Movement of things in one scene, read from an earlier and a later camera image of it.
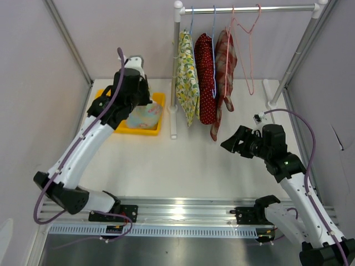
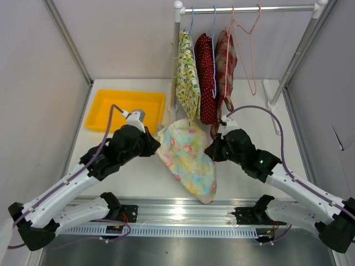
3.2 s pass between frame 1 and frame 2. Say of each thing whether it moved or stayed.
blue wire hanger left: stayed
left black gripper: moved
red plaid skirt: stayed
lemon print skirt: stayed
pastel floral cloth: moved
